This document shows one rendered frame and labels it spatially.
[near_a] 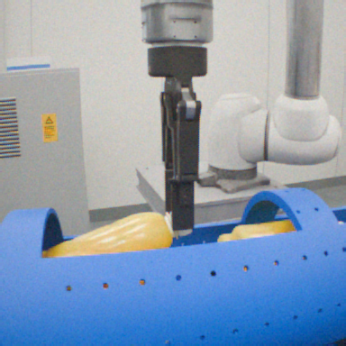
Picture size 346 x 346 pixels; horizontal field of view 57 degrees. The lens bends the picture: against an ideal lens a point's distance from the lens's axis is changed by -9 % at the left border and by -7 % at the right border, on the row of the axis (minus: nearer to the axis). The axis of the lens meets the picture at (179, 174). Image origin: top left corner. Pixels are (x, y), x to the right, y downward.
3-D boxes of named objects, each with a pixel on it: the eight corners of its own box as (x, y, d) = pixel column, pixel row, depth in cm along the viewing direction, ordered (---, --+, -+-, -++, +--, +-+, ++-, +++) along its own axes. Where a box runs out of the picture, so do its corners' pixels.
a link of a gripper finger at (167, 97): (193, 93, 43) (195, 91, 42) (197, 180, 44) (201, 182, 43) (163, 94, 42) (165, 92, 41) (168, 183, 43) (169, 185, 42)
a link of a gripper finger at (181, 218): (193, 177, 45) (194, 178, 44) (193, 226, 47) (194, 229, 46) (169, 178, 44) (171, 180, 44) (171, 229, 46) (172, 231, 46)
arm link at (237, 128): (213, 155, 118) (215, 90, 111) (267, 159, 112) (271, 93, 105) (201, 168, 103) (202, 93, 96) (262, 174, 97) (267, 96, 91)
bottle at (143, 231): (39, 246, 44) (165, 195, 46) (57, 250, 51) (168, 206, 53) (56, 295, 42) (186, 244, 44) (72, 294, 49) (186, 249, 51)
